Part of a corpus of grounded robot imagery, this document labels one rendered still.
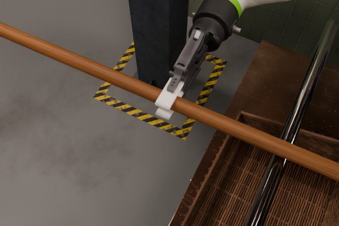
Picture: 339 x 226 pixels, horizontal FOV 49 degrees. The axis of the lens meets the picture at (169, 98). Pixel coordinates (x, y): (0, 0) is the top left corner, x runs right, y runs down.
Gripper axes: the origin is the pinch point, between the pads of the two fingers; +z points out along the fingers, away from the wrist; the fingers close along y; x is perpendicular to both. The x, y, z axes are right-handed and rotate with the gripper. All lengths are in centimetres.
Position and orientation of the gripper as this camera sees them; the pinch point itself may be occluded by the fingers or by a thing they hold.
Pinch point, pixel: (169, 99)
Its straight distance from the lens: 73.0
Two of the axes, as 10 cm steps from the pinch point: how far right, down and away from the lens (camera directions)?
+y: 0.0, 5.1, 8.6
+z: -4.5, 7.7, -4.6
